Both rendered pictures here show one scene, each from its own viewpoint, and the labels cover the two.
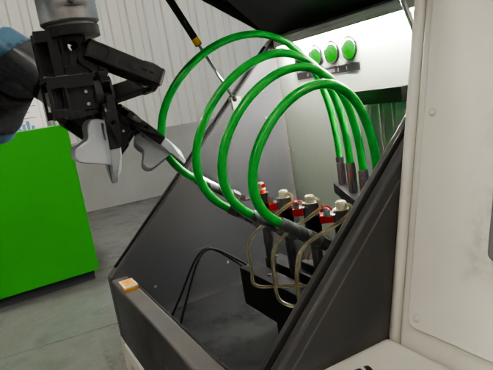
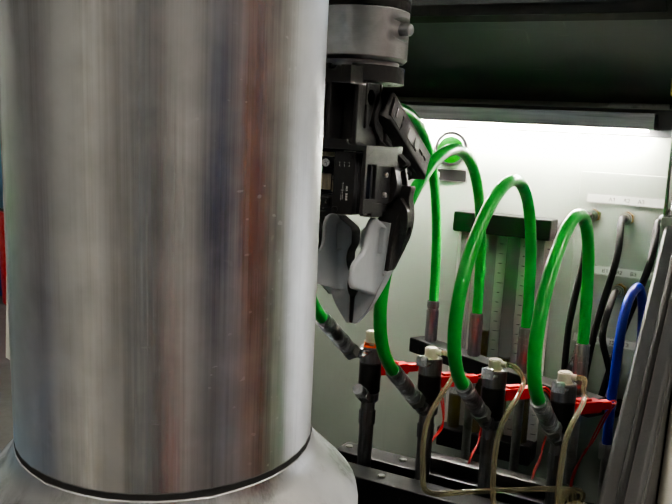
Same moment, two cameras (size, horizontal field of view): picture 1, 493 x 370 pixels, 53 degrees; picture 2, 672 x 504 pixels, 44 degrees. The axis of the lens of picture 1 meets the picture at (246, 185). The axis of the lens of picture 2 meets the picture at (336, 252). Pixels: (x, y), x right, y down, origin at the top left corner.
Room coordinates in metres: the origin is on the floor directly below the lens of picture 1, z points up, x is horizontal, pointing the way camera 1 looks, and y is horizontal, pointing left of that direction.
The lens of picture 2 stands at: (0.12, 0.59, 1.38)
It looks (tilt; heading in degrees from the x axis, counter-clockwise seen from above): 8 degrees down; 325
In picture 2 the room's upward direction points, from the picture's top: 3 degrees clockwise
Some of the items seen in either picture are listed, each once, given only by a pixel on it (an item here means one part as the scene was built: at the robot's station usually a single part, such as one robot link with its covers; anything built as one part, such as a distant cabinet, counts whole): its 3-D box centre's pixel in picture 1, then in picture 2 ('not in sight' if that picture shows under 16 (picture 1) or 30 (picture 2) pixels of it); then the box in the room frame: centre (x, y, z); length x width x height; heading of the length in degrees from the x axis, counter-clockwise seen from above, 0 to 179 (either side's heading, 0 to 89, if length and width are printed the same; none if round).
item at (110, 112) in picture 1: (106, 117); (384, 217); (0.67, 0.17, 1.32); 0.05 x 0.02 x 0.09; 27
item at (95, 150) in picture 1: (97, 153); (362, 273); (0.66, 0.19, 1.28); 0.06 x 0.03 x 0.09; 117
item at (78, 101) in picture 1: (75, 75); (351, 142); (0.68, 0.20, 1.38); 0.09 x 0.08 x 0.12; 117
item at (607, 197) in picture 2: not in sight; (615, 286); (0.84, -0.37, 1.20); 0.13 x 0.03 x 0.31; 27
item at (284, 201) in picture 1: (287, 253); (421, 443); (0.85, -0.05, 1.03); 0.05 x 0.03 x 0.21; 117
